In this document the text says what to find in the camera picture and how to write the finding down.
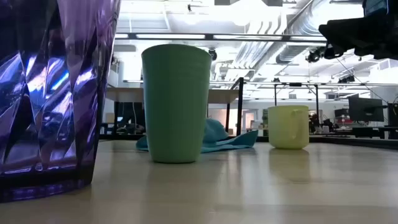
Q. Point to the overhead light bar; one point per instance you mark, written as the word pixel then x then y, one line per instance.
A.
pixel 210 36

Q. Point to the wooden shelf with black frame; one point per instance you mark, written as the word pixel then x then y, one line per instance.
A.
pixel 224 96

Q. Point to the green plastic cup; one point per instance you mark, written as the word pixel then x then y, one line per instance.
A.
pixel 175 102

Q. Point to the purple faceted plastic tumbler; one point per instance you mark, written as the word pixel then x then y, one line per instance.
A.
pixel 46 93

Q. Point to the black aluminium rig frame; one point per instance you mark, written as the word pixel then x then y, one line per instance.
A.
pixel 357 141

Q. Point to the round black camera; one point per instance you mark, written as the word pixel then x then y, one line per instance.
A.
pixel 212 54

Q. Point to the silver ventilation duct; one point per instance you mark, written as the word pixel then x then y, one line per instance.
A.
pixel 311 18

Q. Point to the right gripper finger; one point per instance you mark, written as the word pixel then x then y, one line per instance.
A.
pixel 342 32
pixel 334 51

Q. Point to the black ceiling-mounted camera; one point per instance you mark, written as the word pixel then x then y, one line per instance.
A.
pixel 314 56

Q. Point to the black office desk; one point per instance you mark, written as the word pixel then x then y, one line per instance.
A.
pixel 367 130

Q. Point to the teal cloth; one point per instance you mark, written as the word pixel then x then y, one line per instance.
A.
pixel 217 130

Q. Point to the yellow mug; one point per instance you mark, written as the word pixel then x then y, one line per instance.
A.
pixel 286 127

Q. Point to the tan cardboard box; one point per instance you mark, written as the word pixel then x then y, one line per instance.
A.
pixel 109 118

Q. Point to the black computer monitor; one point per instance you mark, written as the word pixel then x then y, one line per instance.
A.
pixel 365 109
pixel 393 115

